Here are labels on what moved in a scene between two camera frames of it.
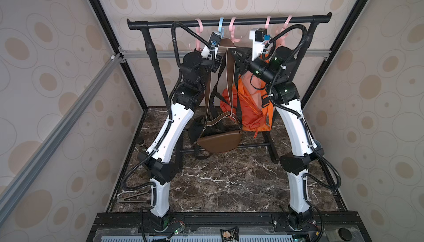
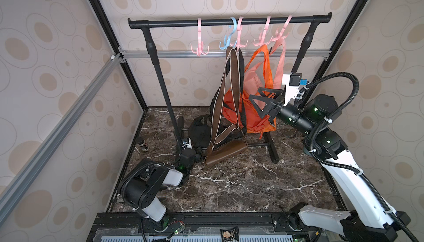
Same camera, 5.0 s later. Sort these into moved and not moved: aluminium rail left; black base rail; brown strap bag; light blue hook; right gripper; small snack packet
Moved: brown strap bag; light blue hook; right gripper
Not moved: black base rail; aluminium rail left; small snack packet
